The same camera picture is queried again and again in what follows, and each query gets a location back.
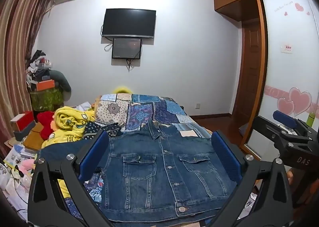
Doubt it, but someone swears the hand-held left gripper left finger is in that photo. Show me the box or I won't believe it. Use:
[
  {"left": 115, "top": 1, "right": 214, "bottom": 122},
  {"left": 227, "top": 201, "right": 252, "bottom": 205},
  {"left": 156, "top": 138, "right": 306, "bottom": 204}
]
[{"left": 27, "top": 130, "right": 117, "bottom": 227}]

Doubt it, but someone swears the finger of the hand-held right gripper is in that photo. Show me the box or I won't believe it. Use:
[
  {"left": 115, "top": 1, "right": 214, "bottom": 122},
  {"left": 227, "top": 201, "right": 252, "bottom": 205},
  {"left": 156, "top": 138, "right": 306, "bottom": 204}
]
[
  {"left": 254, "top": 116, "right": 311, "bottom": 154},
  {"left": 272, "top": 110, "right": 312, "bottom": 134}
]

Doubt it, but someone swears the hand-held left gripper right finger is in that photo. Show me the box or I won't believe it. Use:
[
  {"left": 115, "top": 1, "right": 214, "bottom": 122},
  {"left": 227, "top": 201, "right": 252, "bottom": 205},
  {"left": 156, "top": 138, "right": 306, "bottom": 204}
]
[{"left": 207, "top": 130, "right": 295, "bottom": 227}]

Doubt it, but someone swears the blue denim jacket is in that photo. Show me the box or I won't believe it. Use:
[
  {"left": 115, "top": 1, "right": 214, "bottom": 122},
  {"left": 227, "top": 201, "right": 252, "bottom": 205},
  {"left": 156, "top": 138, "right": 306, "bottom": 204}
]
[{"left": 40, "top": 120, "right": 238, "bottom": 224}]

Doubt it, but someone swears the navy patterned cloth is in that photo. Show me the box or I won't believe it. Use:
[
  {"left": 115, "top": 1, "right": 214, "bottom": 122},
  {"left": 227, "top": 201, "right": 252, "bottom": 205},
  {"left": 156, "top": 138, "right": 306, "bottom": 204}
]
[{"left": 83, "top": 121, "right": 123, "bottom": 142}]

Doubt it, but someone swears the purple cloth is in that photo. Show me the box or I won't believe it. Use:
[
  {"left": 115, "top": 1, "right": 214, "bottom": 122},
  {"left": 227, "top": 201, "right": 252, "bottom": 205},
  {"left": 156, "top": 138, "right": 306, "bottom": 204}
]
[{"left": 238, "top": 123, "right": 250, "bottom": 138}]

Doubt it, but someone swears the green bottle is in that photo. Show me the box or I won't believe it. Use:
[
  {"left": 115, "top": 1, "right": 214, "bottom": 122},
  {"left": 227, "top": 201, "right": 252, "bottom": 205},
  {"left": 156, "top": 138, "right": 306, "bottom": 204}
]
[{"left": 306, "top": 112, "right": 316, "bottom": 127}]

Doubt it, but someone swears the light blue paisley sheet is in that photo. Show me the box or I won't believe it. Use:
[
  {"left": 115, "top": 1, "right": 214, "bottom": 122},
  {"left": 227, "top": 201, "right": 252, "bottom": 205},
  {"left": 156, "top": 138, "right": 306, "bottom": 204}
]
[{"left": 64, "top": 170, "right": 106, "bottom": 220}]

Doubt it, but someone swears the yellow cartoon print blanket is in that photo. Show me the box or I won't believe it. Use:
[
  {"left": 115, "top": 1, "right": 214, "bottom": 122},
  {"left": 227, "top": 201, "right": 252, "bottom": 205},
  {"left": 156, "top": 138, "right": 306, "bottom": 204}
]
[{"left": 41, "top": 107, "right": 96, "bottom": 199}]

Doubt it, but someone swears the white cloth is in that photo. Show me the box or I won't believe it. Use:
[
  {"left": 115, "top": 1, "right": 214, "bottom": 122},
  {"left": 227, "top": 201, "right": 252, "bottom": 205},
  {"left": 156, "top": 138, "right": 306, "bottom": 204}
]
[{"left": 72, "top": 102, "right": 93, "bottom": 116}]

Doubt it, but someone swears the orange plush toy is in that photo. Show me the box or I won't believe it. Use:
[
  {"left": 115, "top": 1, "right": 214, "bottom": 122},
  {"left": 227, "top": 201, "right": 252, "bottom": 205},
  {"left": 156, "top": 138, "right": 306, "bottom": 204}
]
[{"left": 90, "top": 95, "right": 102, "bottom": 111}]

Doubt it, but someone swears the wooden door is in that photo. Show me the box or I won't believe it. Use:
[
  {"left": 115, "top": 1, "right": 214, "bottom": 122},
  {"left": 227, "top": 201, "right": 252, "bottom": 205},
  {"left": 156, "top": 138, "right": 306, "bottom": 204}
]
[{"left": 232, "top": 20, "right": 262, "bottom": 119}]

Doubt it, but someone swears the red plush toy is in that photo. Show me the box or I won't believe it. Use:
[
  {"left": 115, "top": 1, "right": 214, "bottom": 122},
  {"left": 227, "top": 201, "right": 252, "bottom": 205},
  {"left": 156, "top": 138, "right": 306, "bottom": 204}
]
[{"left": 37, "top": 111, "right": 56, "bottom": 141}]

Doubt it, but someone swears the cardboard box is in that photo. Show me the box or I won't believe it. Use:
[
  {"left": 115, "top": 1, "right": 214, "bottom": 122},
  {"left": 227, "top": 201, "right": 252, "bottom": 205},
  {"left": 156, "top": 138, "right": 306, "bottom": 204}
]
[{"left": 23, "top": 122, "right": 51, "bottom": 153}]

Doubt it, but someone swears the yellow plush toy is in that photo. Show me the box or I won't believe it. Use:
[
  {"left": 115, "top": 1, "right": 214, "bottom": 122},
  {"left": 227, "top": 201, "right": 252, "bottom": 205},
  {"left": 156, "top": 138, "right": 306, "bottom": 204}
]
[{"left": 111, "top": 86, "right": 133, "bottom": 94}]

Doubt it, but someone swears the pink plush toy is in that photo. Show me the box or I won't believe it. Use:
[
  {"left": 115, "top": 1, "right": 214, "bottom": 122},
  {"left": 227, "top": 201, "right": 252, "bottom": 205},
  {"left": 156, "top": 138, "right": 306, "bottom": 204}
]
[{"left": 19, "top": 159, "right": 36, "bottom": 175}]

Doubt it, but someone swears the white and red sticker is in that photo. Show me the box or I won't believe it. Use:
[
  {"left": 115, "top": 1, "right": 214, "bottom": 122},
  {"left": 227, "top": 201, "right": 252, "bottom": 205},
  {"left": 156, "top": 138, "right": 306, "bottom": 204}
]
[{"left": 280, "top": 42, "right": 294, "bottom": 54}]

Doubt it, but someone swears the green patterned cloth cover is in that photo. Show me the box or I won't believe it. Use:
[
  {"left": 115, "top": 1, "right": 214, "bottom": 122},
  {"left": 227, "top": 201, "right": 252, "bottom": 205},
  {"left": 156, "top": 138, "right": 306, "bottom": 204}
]
[{"left": 30, "top": 87, "right": 64, "bottom": 113}]

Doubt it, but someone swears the pile of papers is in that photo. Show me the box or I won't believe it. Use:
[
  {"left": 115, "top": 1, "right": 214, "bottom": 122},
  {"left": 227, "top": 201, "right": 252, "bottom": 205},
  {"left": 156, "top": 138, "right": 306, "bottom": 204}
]
[{"left": 4, "top": 142, "right": 39, "bottom": 169}]

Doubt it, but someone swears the blue patchwork bedspread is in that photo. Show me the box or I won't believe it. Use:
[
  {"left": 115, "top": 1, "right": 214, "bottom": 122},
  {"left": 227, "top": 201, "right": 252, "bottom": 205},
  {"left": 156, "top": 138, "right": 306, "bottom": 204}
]
[{"left": 95, "top": 93, "right": 212, "bottom": 143}]

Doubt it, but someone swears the red and grey box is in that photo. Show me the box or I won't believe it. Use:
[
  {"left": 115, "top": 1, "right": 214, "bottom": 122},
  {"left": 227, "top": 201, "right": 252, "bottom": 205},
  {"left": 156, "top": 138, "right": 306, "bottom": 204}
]
[{"left": 10, "top": 111, "right": 36, "bottom": 141}]

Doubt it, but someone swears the dark green plush cushion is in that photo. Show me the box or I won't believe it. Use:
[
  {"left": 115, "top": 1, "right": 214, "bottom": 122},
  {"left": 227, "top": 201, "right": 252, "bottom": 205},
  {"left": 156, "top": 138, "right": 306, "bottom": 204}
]
[{"left": 49, "top": 69, "right": 72, "bottom": 93}]

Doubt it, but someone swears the orange box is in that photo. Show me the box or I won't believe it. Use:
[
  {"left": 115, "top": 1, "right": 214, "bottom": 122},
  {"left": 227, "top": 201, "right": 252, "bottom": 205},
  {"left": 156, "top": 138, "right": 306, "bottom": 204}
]
[{"left": 36, "top": 80, "right": 55, "bottom": 92}]

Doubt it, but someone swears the white plastic bag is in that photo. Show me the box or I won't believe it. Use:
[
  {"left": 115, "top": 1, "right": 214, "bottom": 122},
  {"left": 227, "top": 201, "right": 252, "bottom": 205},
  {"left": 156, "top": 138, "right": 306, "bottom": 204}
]
[{"left": 0, "top": 165, "right": 33, "bottom": 220}]

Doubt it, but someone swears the small black monitor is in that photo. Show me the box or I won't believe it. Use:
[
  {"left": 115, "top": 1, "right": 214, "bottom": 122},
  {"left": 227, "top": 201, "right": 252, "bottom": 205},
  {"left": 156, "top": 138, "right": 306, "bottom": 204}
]
[{"left": 111, "top": 38, "right": 142, "bottom": 59}]

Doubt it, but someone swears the brown striped curtain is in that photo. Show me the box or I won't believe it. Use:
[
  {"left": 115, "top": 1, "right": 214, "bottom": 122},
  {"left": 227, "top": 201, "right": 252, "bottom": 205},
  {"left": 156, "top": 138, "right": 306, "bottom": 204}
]
[{"left": 0, "top": 0, "right": 56, "bottom": 158}]

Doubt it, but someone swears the black wall television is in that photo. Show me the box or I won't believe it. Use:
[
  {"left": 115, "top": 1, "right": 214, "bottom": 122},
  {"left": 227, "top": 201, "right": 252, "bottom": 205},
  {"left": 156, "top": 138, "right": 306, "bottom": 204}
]
[{"left": 102, "top": 8, "right": 157, "bottom": 39}]

